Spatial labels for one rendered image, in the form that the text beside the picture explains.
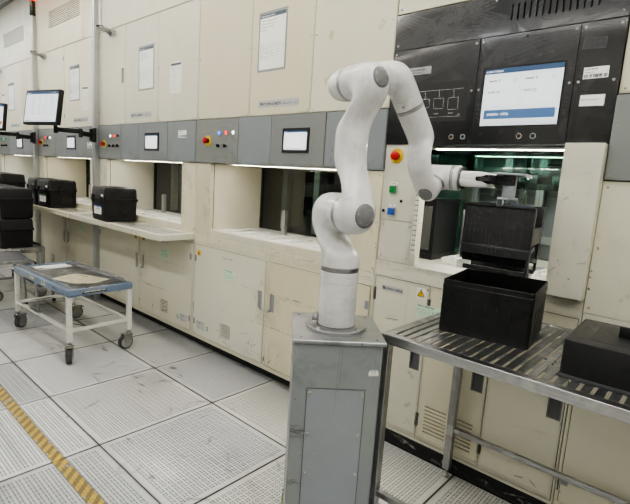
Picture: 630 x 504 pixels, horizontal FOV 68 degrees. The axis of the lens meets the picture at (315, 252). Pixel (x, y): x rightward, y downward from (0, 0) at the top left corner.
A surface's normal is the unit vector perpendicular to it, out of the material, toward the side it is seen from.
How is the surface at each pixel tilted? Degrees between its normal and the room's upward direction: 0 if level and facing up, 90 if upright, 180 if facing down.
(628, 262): 90
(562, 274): 90
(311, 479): 90
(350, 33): 90
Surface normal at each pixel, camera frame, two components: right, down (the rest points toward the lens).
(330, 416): 0.05, 0.15
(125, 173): 0.74, 0.15
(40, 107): -0.43, -0.03
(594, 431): -0.67, 0.07
